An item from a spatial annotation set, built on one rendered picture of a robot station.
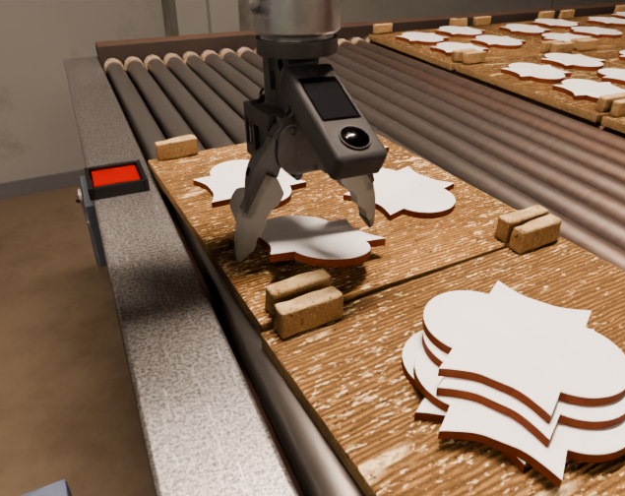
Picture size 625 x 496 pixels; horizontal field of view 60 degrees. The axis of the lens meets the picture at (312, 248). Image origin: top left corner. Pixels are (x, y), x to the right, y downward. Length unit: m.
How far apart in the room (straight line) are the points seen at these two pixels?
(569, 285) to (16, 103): 2.77
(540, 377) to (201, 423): 0.24
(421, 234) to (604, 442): 0.29
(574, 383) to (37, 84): 2.84
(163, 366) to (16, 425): 1.36
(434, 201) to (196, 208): 0.28
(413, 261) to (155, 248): 0.28
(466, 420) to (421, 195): 0.35
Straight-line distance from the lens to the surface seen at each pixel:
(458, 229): 0.62
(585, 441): 0.39
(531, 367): 0.40
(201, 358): 0.47
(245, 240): 0.51
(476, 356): 0.40
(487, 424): 0.38
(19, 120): 3.06
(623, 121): 1.07
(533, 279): 0.55
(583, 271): 0.59
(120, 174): 0.79
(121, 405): 1.75
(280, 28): 0.46
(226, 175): 0.71
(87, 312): 2.14
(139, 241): 0.64
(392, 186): 0.68
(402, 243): 0.58
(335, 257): 0.48
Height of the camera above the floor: 1.23
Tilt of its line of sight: 32 degrees down
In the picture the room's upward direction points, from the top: straight up
